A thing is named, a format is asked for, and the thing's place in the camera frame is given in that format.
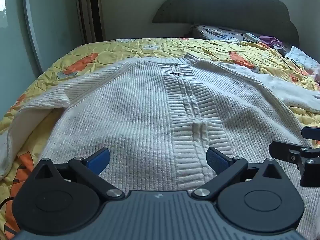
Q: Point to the white knit sweater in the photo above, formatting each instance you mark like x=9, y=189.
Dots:
x=125, y=105

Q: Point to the grey padded headboard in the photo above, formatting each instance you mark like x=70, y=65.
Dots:
x=225, y=5

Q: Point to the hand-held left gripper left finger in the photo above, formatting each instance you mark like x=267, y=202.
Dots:
x=97, y=160

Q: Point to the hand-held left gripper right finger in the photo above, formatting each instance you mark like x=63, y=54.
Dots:
x=216, y=161

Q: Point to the pink cloth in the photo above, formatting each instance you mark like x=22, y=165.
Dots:
x=316, y=73

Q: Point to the standing air conditioner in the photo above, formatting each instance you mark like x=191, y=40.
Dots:
x=93, y=10

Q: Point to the white printed cloth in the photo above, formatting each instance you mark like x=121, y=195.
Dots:
x=300, y=55

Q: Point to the white remote control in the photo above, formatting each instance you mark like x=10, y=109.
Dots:
x=252, y=37

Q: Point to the purple cloth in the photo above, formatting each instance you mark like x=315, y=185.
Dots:
x=271, y=40

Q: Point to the patterned pillow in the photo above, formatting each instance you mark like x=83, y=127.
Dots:
x=217, y=32

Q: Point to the yellow printed quilt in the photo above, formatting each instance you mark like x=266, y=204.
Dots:
x=155, y=47

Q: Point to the grey cloth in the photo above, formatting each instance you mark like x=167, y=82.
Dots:
x=278, y=48

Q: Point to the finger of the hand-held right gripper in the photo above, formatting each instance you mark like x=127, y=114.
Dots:
x=282, y=151
x=311, y=132

